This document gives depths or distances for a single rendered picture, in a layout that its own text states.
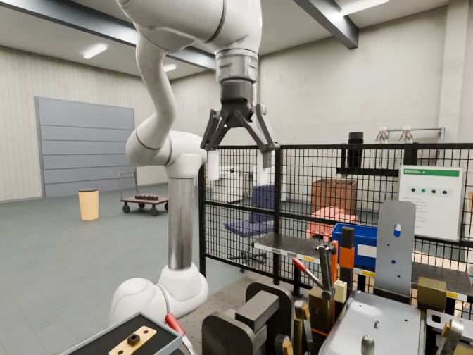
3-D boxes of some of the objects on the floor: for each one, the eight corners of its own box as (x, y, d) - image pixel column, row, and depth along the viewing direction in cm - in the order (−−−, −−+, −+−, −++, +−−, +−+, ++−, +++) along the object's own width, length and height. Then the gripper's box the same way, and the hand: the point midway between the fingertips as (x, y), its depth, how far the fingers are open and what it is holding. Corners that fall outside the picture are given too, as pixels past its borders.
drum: (103, 218, 590) (101, 189, 583) (83, 221, 561) (82, 191, 554) (96, 215, 616) (94, 187, 609) (77, 218, 587) (75, 189, 580)
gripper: (184, 88, 62) (186, 179, 65) (280, 70, 48) (278, 189, 50) (205, 94, 68) (207, 177, 71) (298, 79, 54) (295, 185, 56)
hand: (236, 177), depth 60 cm, fingers open, 13 cm apart
